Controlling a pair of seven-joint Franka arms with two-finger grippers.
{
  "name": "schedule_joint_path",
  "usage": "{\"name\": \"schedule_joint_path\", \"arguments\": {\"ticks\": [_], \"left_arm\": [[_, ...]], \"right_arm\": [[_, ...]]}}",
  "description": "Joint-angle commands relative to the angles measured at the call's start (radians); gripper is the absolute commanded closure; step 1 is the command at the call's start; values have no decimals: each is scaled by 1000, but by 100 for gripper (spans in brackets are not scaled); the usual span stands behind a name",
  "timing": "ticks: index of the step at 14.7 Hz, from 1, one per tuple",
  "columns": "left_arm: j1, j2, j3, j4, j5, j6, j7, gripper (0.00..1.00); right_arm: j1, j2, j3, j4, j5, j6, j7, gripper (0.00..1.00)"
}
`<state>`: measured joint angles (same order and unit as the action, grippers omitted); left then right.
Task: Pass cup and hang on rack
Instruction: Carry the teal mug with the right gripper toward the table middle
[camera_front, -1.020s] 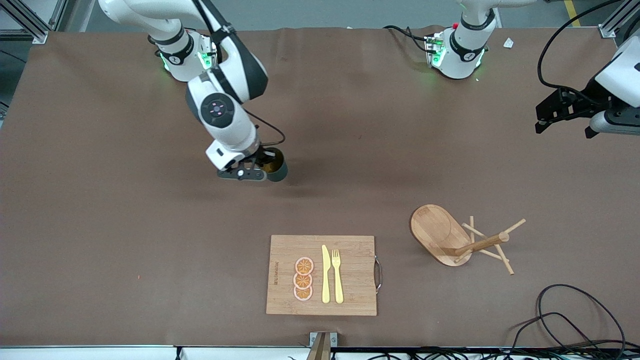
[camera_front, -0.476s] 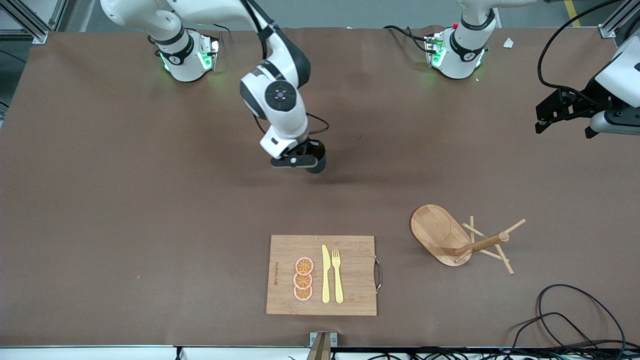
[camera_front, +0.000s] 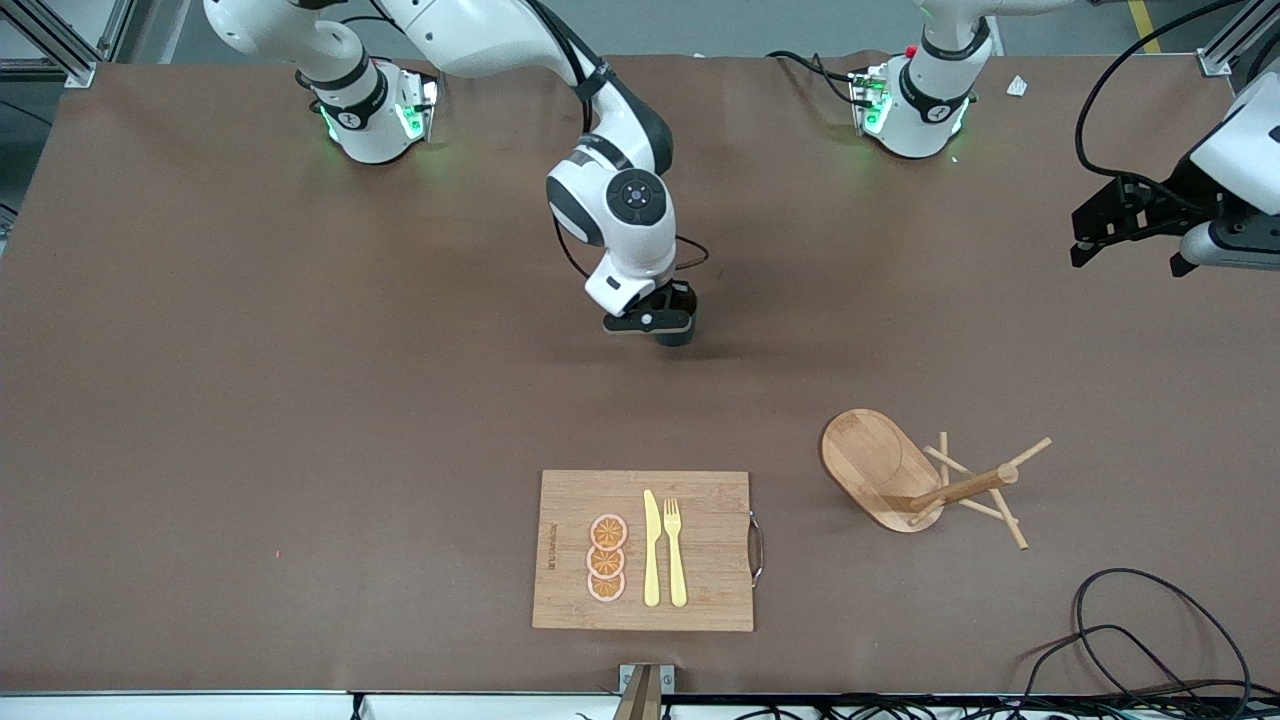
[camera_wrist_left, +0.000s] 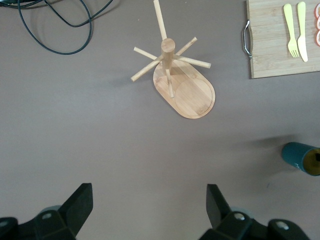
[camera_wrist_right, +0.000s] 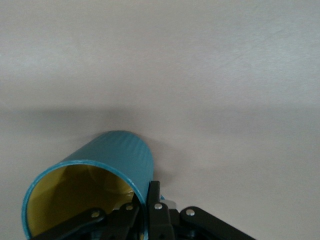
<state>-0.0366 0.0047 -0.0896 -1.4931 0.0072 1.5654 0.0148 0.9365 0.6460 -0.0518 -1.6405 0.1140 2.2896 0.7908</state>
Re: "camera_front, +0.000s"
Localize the dark green mug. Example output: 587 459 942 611
652 283 698 349

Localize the wooden cup rack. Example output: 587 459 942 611
820 408 1053 551

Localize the bamboo cutting board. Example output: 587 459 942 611
531 469 756 633

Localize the yellow plastic knife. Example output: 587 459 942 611
643 489 662 608

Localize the yellow plastic fork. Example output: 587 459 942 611
664 498 689 609

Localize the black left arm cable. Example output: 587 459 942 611
1074 0 1251 201

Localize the aluminium frame profile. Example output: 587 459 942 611
1197 0 1280 78
0 0 136 89

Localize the black left base cable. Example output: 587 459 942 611
765 50 871 106

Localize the black looped floor cable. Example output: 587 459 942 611
1020 624 1216 706
1073 567 1253 706

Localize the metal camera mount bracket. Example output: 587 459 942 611
612 663 677 720

